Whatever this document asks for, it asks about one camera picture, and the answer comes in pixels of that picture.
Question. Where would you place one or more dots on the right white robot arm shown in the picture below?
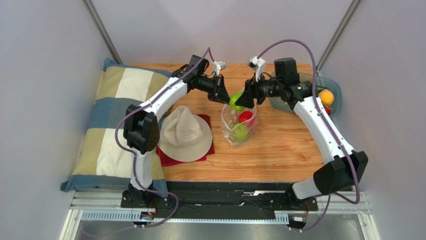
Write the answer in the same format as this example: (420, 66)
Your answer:
(343, 165)

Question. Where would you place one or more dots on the green cucumber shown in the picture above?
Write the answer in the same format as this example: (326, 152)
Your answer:
(320, 88)

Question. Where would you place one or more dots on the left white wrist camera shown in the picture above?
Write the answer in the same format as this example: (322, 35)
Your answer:
(217, 66)

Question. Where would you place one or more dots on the aluminium base frame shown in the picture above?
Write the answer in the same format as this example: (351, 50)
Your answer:
(97, 214)

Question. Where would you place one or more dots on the aluminium frame post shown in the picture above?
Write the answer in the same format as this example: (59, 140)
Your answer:
(96, 19)
(338, 34)

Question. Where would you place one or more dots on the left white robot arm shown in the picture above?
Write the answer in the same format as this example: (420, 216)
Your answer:
(141, 129)

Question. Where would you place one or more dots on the clear polka dot zip bag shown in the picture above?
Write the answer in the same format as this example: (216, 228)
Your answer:
(229, 118)

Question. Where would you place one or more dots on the red apple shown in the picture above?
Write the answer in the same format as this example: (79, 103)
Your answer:
(245, 116)

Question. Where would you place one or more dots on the left aluminium frame post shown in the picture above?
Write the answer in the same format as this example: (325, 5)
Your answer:
(96, 19)

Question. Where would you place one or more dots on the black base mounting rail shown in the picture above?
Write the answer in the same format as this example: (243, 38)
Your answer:
(214, 200)

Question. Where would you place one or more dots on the right aluminium frame post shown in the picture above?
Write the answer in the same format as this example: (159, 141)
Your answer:
(338, 34)

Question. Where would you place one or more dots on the green apple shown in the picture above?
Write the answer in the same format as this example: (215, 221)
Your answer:
(240, 132)

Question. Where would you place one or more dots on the dark red cloth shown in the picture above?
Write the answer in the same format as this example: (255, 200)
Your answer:
(167, 161)

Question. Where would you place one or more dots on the beige bucket hat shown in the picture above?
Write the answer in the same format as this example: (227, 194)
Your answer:
(184, 136)

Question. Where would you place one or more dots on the grey transparent plastic container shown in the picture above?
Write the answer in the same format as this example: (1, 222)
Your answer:
(323, 82)

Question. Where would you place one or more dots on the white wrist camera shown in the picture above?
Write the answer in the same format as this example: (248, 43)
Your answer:
(258, 65)
(217, 66)

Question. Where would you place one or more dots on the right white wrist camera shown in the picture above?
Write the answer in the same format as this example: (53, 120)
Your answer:
(258, 65)

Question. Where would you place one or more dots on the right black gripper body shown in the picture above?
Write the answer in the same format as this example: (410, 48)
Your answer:
(254, 90)

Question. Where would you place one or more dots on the red strawberry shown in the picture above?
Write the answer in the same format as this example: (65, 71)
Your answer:
(327, 109)

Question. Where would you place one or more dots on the plaid blue beige pillow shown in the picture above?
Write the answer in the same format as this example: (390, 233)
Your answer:
(102, 163)

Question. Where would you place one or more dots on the orange fruit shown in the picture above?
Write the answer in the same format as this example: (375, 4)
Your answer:
(327, 97)

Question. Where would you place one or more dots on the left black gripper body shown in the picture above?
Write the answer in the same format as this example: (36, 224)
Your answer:
(207, 85)

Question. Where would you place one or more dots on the green artichoke toy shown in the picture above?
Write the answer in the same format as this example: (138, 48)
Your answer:
(233, 100)

